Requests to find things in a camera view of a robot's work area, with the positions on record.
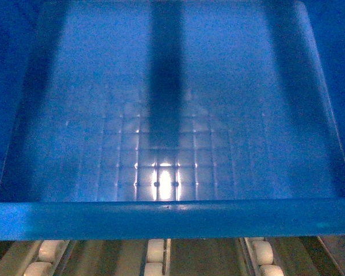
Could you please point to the large blue plastic crate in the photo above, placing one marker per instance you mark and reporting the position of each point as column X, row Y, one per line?
column 171, row 119

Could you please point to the middle white roller track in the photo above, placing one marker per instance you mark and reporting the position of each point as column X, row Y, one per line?
column 158, row 258

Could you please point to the white roller track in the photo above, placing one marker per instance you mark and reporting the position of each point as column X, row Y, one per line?
column 47, row 259
column 158, row 258
column 260, row 257

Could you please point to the right white roller track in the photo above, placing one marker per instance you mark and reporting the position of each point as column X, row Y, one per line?
column 260, row 257

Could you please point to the left white roller track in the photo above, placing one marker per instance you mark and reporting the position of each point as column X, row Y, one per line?
column 47, row 259

